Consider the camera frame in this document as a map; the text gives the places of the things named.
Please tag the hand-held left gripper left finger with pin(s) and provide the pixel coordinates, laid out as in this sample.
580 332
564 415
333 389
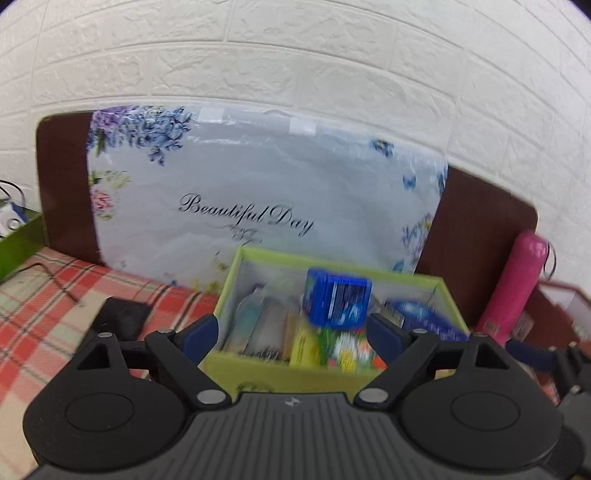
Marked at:
203 334

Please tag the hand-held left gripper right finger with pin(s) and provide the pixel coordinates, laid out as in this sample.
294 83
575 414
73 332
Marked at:
383 334

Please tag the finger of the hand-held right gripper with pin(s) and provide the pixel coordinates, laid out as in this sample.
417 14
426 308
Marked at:
531 356

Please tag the colourful printed box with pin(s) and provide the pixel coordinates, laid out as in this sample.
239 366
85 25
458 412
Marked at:
351 350

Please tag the long green silver box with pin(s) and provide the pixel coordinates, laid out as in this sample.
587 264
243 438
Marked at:
247 318

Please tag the blue printed packet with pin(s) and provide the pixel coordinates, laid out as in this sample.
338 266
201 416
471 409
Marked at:
339 297

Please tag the light green cardboard box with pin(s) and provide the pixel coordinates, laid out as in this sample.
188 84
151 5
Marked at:
263 374

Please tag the yellow green box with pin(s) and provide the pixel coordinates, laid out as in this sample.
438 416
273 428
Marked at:
307 344

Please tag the brown cardboard box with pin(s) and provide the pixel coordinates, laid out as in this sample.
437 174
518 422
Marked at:
568 304

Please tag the pink thermos bottle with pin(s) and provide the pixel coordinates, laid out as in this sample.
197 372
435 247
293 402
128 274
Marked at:
517 286

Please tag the black smartphone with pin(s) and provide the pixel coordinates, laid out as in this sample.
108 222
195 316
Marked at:
120 316

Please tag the floral bagged pillow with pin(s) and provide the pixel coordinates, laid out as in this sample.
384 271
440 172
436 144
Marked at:
258 184

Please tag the plaid blanket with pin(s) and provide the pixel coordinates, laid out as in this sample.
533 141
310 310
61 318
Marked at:
41 318

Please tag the green box lid tray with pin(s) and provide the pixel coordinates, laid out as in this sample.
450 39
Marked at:
21 249

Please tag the brown wooden headboard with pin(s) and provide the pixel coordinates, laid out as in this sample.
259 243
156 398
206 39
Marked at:
60 184

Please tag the white blue small box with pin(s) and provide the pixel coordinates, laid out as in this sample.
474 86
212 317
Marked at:
9 219

